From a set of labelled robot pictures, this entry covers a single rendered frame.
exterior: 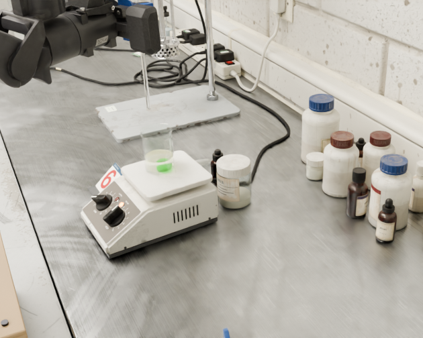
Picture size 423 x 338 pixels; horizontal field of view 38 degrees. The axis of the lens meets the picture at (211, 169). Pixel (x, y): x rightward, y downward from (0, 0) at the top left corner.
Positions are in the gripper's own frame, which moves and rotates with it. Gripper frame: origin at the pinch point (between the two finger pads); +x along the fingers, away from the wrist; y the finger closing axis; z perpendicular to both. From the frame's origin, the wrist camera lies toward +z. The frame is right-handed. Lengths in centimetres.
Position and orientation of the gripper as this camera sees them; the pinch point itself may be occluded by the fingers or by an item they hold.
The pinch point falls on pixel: (133, 11)
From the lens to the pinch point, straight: 91.5
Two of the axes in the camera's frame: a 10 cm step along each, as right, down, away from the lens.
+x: 6.5, -4.3, 6.3
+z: -0.7, -8.6, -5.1
